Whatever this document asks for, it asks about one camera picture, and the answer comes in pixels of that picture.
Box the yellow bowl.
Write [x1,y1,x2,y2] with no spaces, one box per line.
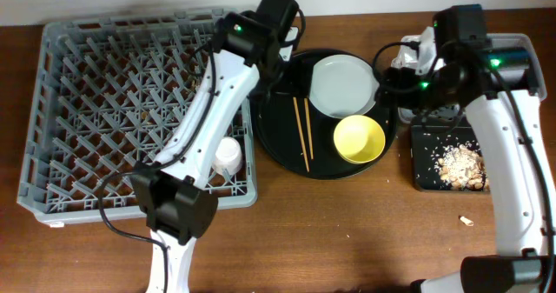
[333,115,386,164]

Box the grey plastic dishwasher rack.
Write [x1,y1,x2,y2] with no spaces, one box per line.
[17,8,258,227]

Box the pink plastic cup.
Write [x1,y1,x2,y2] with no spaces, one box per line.
[212,137,242,176]

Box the grey round plate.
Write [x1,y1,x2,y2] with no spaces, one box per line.
[308,54,379,119]

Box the black rectangular tray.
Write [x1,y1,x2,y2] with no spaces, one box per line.
[411,125,481,192]

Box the food scraps pile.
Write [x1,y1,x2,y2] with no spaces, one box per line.
[431,142,490,192]

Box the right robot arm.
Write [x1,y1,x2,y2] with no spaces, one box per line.
[376,4,555,292]

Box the clear plastic waste bin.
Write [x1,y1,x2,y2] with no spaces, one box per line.
[391,27,547,123]

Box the food crumb on table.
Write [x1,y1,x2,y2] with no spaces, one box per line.
[459,216,474,227]

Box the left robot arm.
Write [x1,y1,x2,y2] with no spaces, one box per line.
[129,0,301,292]

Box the round black serving tray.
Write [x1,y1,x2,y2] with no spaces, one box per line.
[250,49,397,180]

